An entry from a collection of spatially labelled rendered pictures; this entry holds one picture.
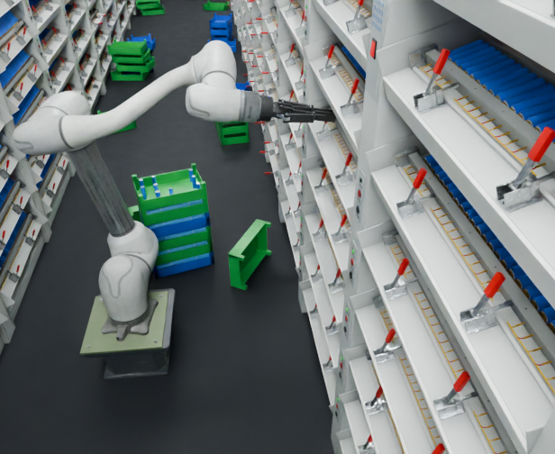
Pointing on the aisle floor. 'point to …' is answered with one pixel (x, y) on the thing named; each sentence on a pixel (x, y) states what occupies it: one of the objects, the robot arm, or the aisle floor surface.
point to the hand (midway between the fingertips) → (323, 114)
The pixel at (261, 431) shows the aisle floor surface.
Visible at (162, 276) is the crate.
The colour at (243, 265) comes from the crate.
